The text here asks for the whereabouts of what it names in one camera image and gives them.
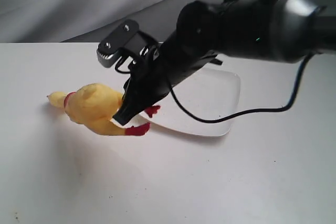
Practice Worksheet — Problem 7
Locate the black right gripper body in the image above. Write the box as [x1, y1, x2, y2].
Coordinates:
[155, 1, 278, 95]

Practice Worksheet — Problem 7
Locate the yellow rubber chicken toy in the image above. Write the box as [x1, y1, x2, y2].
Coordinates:
[47, 83, 150, 136]

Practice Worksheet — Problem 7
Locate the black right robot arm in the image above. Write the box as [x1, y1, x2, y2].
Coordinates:
[114, 0, 335, 125]

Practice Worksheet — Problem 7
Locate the white square plate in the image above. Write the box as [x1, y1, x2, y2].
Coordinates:
[140, 66, 241, 137]

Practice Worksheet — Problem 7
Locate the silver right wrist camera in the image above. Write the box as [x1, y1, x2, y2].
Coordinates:
[97, 19, 156, 68]

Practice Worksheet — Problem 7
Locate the black right camera cable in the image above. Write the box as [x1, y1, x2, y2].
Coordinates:
[114, 0, 336, 124]

